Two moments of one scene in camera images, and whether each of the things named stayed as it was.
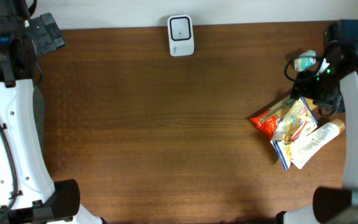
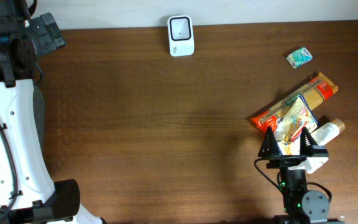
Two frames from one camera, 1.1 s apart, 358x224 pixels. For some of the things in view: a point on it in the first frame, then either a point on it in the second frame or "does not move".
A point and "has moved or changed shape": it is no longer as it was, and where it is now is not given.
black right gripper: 300,87 -> 284,160
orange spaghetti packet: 266,121 does not move
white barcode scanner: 181,36 does not move
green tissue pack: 305,60 has moved or changed shape
